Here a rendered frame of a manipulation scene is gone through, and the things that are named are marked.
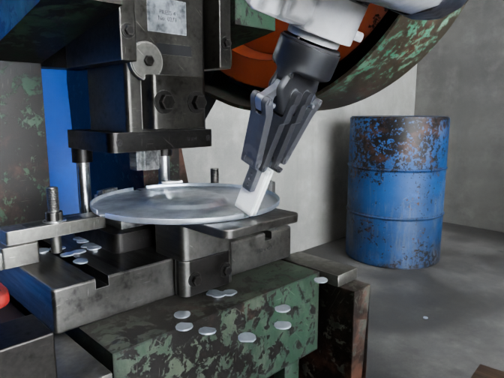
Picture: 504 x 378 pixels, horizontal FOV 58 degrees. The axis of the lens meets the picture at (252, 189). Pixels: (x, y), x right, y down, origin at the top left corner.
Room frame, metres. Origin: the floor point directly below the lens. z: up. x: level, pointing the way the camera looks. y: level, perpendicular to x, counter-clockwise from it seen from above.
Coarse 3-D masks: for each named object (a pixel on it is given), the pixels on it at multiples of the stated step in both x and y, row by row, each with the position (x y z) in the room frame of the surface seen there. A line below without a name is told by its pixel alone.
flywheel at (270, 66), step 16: (368, 16) 0.86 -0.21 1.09; (384, 16) 0.84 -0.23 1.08; (272, 32) 1.08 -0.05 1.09; (368, 32) 0.86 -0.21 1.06; (384, 32) 0.88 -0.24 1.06; (240, 48) 1.13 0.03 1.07; (256, 48) 1.12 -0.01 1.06; (272, 48) 1.08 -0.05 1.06; (352, 48) 0.88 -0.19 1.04; (368, 48) 0.90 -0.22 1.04; (240, 64) 1.10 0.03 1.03; (256, 64) 1.07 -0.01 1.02; (272, 64) 1.03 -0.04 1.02; (352, 64) 0.94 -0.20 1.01; (240, 80) 1.10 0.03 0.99; (256, 80) 1.07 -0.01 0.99
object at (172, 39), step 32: (160, 0) 0.73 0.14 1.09; (192, 0) 0.77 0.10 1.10; (160, 32) 0.73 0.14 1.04; (192, 32) 0.77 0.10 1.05; (128, 64) 0.68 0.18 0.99; (160, 64) 0.71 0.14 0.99; (192, 64) 0.77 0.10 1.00; (96, 96) 0.75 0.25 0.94; (128, 96) 0.69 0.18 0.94; (160, 96) 0.69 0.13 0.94; (192, 96) 0.73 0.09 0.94; (96, 128) 0.76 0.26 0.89; (128, 128) 0.69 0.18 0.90; (160, 128) 0.69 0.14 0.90; (192, 128) 0.77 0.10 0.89
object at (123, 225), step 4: (140, 188) 0.83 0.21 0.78; (144, 188) 0.83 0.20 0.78; (96, 196) 0.77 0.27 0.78; (108, 220) 0.74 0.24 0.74; (112, 220) 0.73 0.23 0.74; (116, 220) 0.72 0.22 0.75; (108, 224) 0.74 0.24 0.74; (112, 224) 0.73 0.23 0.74; (116, 224) 0.72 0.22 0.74; (120, 224) 0.71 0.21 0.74; (124, 224) 0.71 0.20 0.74; (128, 224) 0.72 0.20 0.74; (132, 224) 0.72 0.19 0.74; (136, 224) 0.73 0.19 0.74; (140, 224) 0.73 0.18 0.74; (144, 224) 0.74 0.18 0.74; (120, 228) 0.71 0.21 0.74; (124, 228) 0.71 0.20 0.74
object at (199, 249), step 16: (192, 224) 0.58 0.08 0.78; (208, 224) 0.57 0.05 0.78; (224, 224) 0.57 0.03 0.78; (240, 224) 0.57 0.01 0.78; (256, 224) 0.57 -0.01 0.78; (272, 224) 0.59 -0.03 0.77; (160, 240) 0.67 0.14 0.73; (176, 240) 0.65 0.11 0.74; (192, 240) 0.65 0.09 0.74; (208, 240) 0.67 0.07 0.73; (224, 240) 0.69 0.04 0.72; (176, 256) 0.65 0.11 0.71; (192, 256) 0.65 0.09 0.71; (208, 256) 0.67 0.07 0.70; (224, 256) 0.69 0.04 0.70; (176, 272) 0.65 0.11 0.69; (192, 272) 0.65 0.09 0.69; (208, 272) 0.67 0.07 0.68; (224, 272) 0.68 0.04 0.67; (176, 288) 0.65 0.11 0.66; (192, 288) 0.65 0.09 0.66; (208, 288) 0.67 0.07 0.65
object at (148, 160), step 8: (136, 152) 0.77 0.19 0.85; (144, 152) 0.77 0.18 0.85; (152, 152) 0.78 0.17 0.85; (136, 160) 0.77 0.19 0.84; (144, 160) 0.77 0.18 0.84; (152, 160) 0.78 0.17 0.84; (160, 160) 0.80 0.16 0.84; (136, 168) 0.77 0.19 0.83; (144, 168) 0.77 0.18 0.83; (152, 168) 0.78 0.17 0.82
